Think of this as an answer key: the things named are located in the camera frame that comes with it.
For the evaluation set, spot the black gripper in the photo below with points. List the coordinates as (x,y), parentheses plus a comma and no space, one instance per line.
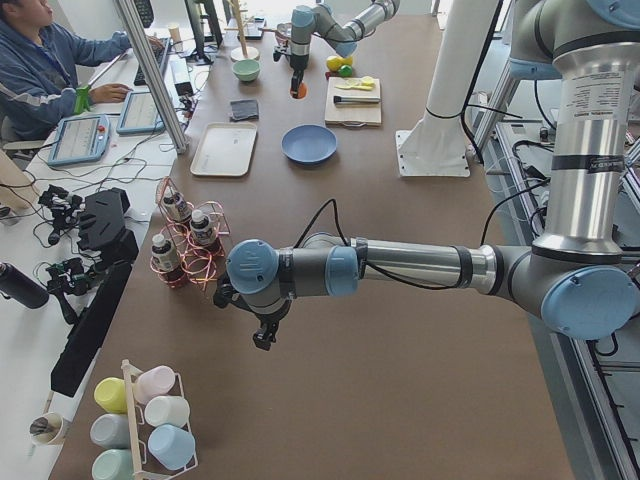
(266,320)
(299,64)

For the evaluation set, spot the orange fruit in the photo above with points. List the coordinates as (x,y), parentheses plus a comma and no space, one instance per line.
(303,90)

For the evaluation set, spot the blue plate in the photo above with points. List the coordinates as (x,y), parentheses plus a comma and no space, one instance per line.
(309,144)

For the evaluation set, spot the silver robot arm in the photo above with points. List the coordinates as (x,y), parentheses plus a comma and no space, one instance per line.
(319,20)
(570,277)

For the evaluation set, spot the yellow lemon lower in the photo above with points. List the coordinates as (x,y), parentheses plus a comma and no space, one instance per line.
(334,63)

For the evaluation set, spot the pink bowl with ice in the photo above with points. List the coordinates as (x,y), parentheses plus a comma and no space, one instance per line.
(283,34)

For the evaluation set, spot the green lime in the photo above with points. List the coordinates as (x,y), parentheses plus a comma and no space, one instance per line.
(345,71)

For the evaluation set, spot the green bowl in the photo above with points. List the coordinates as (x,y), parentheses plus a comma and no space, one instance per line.
(246,70)

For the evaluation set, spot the wooden cup tree stand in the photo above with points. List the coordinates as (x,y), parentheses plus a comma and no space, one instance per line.
(244,51)

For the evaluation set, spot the grey folded cloth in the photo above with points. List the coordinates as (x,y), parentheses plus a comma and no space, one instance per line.
(246,109)

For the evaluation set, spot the wooden cutting board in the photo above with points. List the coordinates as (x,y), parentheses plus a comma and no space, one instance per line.
(352,115)

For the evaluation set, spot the yellow plastic knife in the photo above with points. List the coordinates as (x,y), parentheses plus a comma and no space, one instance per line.
(341,86)

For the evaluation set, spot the cream rabbit tray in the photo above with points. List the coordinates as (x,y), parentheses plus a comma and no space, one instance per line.
(224,150)

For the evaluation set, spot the pink cup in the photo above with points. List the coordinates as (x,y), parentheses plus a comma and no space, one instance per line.
(152,383)

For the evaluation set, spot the white cup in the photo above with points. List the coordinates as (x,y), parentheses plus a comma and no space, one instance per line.
(165,409)

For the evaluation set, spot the tea bottle middle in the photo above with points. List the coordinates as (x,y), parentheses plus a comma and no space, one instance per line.
(203,232)

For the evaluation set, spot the tea bottle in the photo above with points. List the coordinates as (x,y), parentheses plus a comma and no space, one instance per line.
(166,261)
(203,232)
(176,207)

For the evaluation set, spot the tea bottle front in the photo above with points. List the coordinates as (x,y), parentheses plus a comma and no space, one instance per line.
(166,261)

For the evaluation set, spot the wooden cup rack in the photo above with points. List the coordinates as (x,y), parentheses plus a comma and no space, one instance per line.
(145,466)

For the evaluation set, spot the blue cup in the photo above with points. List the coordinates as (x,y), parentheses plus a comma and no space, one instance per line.
(173,447)

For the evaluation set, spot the tea bottle back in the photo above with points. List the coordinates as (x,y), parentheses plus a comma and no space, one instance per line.
(176,207)

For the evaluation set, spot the teach pendant far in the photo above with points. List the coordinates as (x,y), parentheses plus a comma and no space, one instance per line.
(139,115)

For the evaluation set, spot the teach pendant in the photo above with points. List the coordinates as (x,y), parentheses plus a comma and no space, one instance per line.
(80,139)
(139,115)

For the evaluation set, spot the yellow cup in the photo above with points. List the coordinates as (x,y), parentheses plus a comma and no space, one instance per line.
(110,395)

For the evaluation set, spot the grey cup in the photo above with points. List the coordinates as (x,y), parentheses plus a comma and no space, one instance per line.
(111,431)

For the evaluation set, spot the mint green cup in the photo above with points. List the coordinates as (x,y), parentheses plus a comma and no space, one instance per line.
(113,464)

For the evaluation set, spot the teach pendant near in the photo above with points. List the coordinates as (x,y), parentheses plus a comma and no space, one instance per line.
(80,139)

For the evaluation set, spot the paper cup with utensils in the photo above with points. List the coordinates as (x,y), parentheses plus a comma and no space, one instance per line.
(48,429)

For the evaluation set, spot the black thermos bottle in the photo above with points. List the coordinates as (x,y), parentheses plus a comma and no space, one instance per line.
(17,286)

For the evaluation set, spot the person in blue hoodie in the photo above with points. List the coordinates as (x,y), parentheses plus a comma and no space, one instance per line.
(39,82)

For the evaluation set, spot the copper wire bottle rack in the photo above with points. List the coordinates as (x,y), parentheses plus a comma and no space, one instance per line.
(191,246)

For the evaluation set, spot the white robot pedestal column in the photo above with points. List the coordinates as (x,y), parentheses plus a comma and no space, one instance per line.
(436,146)

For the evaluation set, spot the aluminium frame post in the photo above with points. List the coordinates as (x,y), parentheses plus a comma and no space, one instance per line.
(141,46)

